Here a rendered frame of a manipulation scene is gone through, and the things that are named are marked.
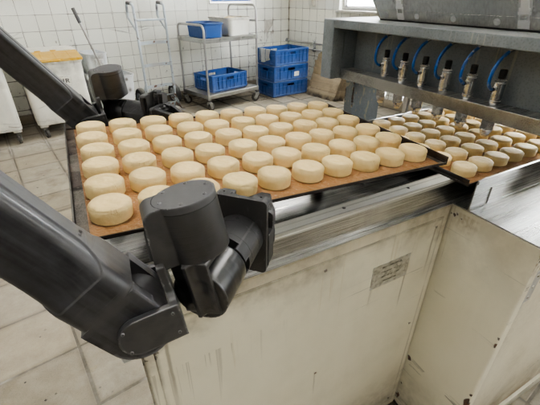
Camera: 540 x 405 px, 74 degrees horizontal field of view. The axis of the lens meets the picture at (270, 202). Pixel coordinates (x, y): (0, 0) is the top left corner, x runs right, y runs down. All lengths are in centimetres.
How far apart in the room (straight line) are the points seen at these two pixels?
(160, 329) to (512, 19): 80
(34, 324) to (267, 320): 139
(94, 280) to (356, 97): 105
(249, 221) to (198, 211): 12
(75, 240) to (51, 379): 139
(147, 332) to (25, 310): 170
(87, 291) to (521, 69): 82
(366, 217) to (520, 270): 32
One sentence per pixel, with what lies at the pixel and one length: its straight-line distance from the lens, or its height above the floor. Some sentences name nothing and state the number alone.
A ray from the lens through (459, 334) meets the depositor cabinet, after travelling 104.
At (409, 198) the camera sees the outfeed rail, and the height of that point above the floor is 88.
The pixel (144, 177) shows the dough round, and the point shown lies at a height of 102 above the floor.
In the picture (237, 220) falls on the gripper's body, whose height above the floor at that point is 102.
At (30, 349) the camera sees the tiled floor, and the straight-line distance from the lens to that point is 184.
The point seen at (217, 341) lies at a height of 72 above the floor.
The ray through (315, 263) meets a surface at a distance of 67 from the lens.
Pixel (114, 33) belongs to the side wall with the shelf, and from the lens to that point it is 483.
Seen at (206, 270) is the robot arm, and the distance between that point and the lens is 33.
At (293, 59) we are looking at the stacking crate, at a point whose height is 47.
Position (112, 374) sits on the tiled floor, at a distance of 161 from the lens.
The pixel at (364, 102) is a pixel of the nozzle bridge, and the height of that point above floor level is 93.
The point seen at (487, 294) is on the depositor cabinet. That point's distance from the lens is 93.
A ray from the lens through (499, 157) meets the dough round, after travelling 96.
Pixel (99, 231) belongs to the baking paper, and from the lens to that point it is 46.
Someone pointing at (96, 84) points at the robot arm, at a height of 108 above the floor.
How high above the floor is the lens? 124
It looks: 30 degrees down
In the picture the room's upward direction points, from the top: straight up
